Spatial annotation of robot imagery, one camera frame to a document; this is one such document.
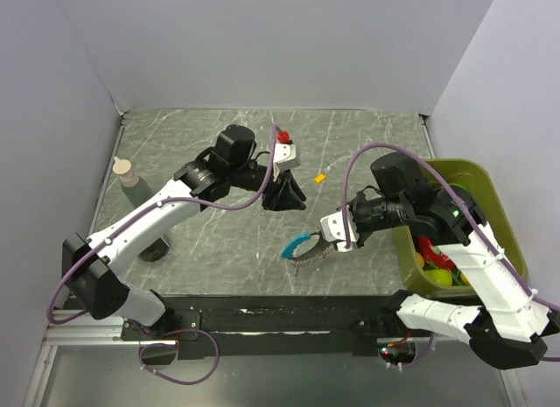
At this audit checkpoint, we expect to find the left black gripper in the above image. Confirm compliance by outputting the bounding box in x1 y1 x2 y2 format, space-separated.
229 162 306 212

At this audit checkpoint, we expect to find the yellow key tag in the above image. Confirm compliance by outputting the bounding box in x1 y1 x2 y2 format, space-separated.
314 173 326 184

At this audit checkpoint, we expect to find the metal keyring with small rings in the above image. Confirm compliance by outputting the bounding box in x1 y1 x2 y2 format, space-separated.
289 232 337 274

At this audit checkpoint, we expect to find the light blue key handle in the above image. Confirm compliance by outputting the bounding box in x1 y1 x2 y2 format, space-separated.
281 233 312 260

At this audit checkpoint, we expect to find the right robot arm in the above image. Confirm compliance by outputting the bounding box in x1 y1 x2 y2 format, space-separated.
348 151 559 370

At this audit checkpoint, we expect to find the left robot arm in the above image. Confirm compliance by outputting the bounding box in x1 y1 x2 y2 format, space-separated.
61 124 306 339

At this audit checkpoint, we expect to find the orange toy fruit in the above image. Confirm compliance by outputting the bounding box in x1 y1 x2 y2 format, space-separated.
415 252 425 269

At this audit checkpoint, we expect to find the red toy fruit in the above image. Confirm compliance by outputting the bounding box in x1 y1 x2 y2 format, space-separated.
416 236 456 271

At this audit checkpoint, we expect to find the green toy watermelon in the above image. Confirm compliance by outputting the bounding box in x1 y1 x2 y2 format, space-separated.
451 184 468 192

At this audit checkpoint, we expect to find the yellow-green toy fruit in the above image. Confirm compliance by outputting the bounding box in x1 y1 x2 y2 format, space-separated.
425 269 453 286

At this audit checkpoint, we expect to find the olive green plastic bin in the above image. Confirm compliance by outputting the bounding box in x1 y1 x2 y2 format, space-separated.
392 158 527 299

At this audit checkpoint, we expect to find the black paper cup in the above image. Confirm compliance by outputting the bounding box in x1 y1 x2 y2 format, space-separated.
138 238 170 263

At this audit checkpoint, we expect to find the grey bottle beige cap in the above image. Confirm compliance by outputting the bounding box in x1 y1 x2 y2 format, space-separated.
112 157 153 208

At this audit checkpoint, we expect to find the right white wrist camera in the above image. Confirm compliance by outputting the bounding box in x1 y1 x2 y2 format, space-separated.
319 211 359 253

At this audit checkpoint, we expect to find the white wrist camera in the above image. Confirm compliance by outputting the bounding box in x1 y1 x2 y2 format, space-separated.
273 130 301 180
319 211 359 253

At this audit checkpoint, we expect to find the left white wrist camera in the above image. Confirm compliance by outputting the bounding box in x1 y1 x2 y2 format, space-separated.
273 130 301 180

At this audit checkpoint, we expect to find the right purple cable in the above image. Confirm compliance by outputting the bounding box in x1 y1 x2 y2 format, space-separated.
339 143 560 362

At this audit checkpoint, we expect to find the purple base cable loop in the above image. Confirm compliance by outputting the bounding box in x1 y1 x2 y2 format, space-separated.
138 328 221 386

